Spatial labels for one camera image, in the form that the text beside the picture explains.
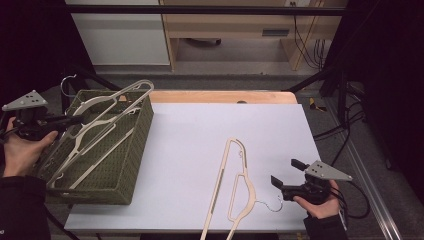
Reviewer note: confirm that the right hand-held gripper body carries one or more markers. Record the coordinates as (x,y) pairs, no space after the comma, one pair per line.
(325,171)

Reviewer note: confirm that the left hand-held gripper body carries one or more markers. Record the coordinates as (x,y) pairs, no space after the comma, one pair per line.
(28,100)

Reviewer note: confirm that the beige clothes hanger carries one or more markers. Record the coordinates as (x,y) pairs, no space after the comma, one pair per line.
(216,188)
(101,159)
(100,99)

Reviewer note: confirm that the green woven basket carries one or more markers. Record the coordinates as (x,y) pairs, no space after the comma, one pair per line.
(116,166)

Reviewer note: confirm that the person's right hand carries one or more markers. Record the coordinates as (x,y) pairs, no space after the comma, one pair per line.
(321,210)

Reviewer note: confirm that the person's left hand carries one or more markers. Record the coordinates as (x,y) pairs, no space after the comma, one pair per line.
(20,153)

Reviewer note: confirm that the black metal stand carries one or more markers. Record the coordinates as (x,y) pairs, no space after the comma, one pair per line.
(341,93)
(100,83)

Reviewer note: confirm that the dark curtain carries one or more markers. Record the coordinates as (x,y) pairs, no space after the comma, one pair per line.
(393,66)
(30,50)

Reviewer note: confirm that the yellow and black tool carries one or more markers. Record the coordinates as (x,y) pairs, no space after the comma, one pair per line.
(313,104)

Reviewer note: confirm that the white cabinet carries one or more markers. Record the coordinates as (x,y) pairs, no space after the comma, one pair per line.
(120,40)

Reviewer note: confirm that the white table sheet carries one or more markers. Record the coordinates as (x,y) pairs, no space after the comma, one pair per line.
(186,140)

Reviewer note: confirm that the light wooden desk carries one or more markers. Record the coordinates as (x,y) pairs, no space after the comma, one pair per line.
(226,26)

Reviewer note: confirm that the aluminium rail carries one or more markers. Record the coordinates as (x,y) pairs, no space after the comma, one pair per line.
(373,193)

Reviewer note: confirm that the black horizontal frame bar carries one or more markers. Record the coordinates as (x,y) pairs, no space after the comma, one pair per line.
(200,10)

